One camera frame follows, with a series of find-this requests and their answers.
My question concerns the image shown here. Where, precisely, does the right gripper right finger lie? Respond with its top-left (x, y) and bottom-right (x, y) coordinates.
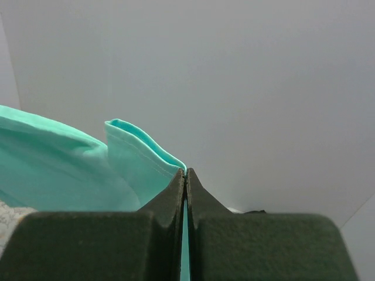
top-left (185, 169), bottom-right (358, 280)

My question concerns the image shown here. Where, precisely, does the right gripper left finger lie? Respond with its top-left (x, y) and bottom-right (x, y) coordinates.
top-left (1, 170), bottom-right (185, 280)

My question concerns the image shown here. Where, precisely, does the teal t shirt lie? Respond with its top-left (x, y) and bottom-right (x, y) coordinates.
top-left (0, 105), bottom-right (191, 281)

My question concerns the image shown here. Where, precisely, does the black garment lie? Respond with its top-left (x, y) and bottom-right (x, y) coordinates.
top-left (243, 210), bottom-right (266, 214)

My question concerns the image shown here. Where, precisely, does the floral table mat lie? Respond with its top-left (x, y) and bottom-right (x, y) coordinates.
top-left (0, 201), bottom-right (36, 255)

